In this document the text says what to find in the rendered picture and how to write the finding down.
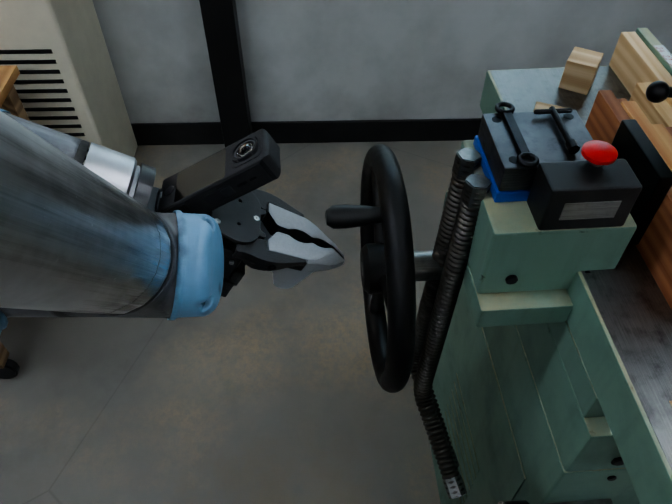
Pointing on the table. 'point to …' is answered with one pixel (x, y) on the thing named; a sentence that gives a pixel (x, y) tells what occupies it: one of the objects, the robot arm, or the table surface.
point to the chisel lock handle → (658, 91)
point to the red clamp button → (599, 152)
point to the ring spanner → (517, 135)
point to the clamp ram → (650, 179)
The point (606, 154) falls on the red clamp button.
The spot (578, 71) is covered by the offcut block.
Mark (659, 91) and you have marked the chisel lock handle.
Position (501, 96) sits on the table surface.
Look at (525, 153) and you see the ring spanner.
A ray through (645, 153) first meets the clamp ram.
